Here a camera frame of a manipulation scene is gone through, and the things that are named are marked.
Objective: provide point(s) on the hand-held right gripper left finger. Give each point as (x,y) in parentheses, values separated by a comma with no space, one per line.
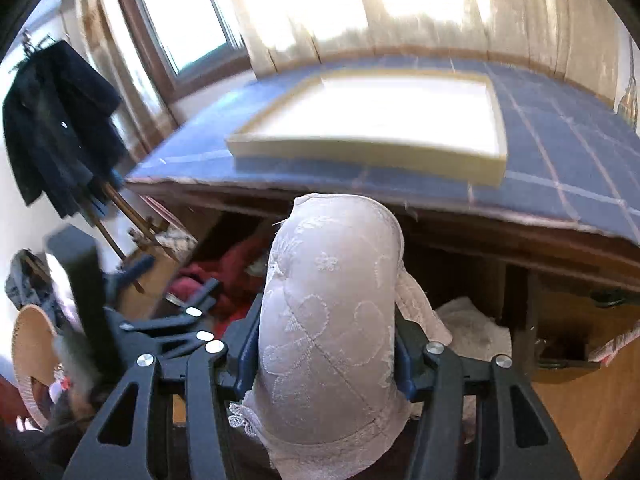
(246,360)

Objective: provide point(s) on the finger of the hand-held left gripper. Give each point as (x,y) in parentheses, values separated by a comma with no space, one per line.
(132,270)
(165,332)

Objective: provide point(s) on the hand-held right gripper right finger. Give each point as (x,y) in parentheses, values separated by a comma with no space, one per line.
(406,365)

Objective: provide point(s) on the blue plaid cloth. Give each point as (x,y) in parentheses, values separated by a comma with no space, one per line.
(550,150)

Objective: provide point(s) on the round woven basket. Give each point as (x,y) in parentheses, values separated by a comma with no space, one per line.
(35,350)

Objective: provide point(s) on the brown wooden dresser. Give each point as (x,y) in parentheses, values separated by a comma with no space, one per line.
(525,245)

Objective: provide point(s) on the wooden coat rack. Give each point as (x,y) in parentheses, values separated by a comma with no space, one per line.
(131,220)

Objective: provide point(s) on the large wooden drawer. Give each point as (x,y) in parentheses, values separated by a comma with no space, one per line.
(480,285)

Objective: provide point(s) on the dark navy jacket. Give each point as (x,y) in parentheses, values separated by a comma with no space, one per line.
(55,125)

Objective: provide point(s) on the plain white garment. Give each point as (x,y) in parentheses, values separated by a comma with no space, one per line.
(475,330)

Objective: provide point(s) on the dark red underwear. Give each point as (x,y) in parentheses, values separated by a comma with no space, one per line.
(225,280)

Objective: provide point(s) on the sheer white curtain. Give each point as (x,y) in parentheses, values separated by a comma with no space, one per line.
(550,20)

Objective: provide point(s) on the pale pink lace bra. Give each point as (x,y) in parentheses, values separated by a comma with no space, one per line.
(325,310)

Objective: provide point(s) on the grey-blue clothes pile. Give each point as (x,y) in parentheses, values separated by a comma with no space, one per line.
(25,280)

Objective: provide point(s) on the wooden framed window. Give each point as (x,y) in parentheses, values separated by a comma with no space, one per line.
(185,10)

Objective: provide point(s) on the shallow beige cardboard tray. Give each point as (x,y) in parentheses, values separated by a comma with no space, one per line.
(360,110)

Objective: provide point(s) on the hanging tassel ornament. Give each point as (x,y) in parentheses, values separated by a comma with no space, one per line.
(627,100)

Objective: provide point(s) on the patterned beige curtain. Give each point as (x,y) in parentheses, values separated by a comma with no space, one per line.
(135,100)

